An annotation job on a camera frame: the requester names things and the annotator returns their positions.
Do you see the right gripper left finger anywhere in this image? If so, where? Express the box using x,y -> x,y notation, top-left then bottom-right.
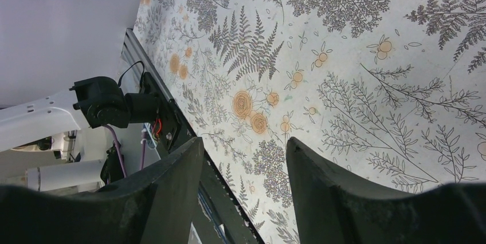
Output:
1,137 -> 204,243

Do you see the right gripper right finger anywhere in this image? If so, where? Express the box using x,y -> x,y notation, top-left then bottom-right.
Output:
286,137 -> 485,243

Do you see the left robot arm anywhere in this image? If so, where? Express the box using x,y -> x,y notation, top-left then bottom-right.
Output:
1,76 -> 159,195

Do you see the floral fern tablecloth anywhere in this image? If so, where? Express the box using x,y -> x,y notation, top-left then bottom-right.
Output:
134,0 -> 485,243

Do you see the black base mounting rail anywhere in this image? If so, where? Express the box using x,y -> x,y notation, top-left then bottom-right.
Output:
142,72 -> 263,243

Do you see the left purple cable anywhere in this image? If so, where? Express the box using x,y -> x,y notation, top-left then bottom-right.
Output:
101,124 -> 149,179

